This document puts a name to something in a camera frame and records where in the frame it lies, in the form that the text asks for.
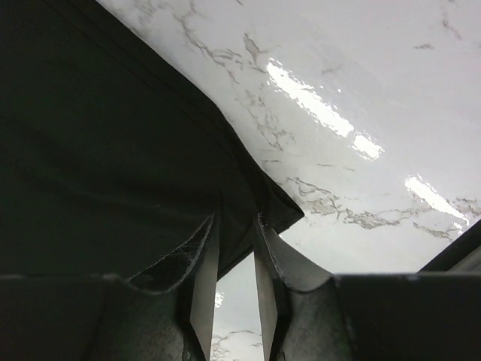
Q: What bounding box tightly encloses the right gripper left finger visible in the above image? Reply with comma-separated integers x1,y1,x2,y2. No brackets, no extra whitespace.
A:
129,214,219,360

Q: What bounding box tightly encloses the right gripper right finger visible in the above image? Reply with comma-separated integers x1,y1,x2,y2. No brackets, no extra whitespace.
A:
254,217,353,360

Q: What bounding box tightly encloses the black t-shirt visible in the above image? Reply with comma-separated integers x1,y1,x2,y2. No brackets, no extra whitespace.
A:
1,1,304,288

